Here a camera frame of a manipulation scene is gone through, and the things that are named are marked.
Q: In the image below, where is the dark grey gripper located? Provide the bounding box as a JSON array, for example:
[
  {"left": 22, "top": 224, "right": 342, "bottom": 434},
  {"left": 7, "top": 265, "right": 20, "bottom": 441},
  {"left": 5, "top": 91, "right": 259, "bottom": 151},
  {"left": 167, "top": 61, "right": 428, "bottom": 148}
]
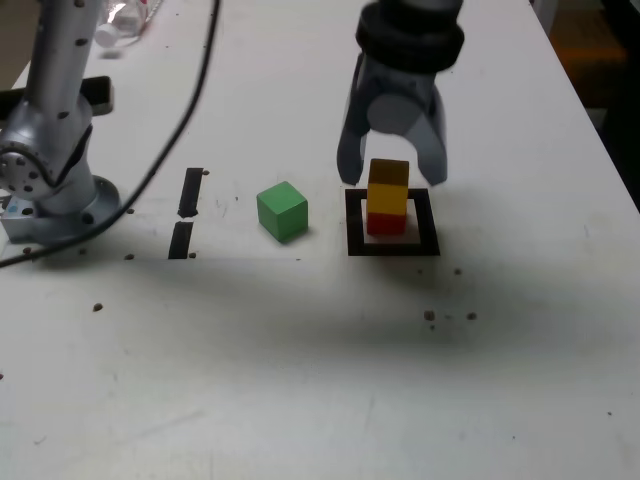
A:
[{"left": 336, "top": 53, "right": 449, "bottom": 187}]

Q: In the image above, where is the yellow cube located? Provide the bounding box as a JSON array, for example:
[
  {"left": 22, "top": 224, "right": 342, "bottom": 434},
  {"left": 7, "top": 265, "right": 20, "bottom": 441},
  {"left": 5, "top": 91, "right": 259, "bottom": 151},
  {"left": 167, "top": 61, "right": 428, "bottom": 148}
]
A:
[{"left": 367, "top": 158, "right": 410, "bottom": 216}]

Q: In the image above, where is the red cube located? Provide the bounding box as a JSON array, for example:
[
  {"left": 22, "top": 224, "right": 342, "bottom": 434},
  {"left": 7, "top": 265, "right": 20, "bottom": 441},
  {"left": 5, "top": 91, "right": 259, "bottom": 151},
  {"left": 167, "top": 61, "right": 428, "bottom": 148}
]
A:
[{"left": 367, "top": 212, "right": 407, "bottom": 236}]

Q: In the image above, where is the green cube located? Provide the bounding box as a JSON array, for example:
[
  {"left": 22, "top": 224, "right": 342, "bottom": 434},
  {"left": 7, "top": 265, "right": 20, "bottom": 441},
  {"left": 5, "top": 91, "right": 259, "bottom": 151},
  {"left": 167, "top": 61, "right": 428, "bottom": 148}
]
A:
[{"left": 256, "top": 180, "right": 309, "bottom": 245}]

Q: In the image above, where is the black tape square outline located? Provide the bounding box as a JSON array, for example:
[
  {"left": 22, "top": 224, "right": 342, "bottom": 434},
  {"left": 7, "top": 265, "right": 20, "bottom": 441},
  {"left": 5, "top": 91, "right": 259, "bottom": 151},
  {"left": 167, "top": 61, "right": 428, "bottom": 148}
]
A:
[{"left": 344, "top": 187, "right": 441, "bottom": 257}]

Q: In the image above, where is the black tape strip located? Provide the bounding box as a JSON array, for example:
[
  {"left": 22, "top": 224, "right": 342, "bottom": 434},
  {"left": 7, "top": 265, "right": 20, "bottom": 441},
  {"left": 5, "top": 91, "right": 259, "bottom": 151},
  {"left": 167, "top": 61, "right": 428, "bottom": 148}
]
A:
[{"left": 168, "top": 167, "right": 205, "bottom": 260}]

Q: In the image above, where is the orange box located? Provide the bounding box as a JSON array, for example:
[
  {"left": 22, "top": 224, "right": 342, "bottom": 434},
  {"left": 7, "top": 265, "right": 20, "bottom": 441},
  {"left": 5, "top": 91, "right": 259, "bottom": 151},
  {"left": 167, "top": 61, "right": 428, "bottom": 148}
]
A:
[{"left": 549, "top": 9, "right": 629, "bottom": 64}]

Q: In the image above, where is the clear plastic bottle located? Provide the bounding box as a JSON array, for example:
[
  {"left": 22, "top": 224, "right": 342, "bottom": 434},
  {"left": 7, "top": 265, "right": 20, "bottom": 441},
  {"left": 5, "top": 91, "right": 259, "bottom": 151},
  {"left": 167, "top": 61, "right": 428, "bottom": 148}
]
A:
[{"left": 97, "top": 0, "right": 164, "bottom": 49}]

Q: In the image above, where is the black flat phone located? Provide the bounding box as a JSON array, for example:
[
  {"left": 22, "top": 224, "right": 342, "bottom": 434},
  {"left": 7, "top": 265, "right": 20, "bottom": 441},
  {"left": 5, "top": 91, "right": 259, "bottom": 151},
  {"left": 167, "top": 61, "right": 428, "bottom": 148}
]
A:
[{"left": 82, "top": 75, "right": 115, "bottom": 115}]

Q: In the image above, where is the long black cable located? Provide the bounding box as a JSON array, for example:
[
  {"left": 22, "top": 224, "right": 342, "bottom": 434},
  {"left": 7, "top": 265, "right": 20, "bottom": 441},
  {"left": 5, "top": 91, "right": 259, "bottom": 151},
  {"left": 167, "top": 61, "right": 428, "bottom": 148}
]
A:
[{"left": 0, "top": 0, "right": 222, "bottom": 269}]

